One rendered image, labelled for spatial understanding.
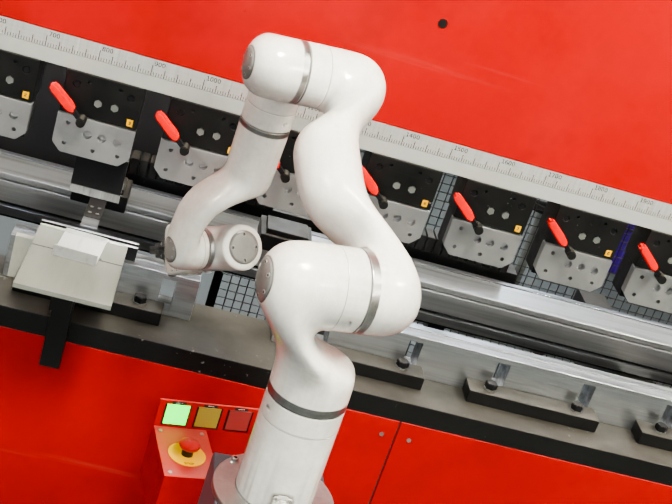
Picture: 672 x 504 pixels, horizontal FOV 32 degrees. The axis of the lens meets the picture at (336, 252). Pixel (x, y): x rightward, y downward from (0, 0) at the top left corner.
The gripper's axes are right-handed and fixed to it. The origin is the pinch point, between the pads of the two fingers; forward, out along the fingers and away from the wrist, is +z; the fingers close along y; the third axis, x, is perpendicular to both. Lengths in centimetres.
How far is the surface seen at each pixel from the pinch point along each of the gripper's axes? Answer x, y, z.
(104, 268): 12.8, -3.7, -1.2
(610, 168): -71, 16, -55
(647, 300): -87, -11, -51
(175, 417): 2.9, -32.2, -11.4
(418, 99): -35, 29, -39
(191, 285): -7.8, -7.2, 1.4
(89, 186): 12.5, 12.7, 6.3
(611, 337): -108, -20, -24
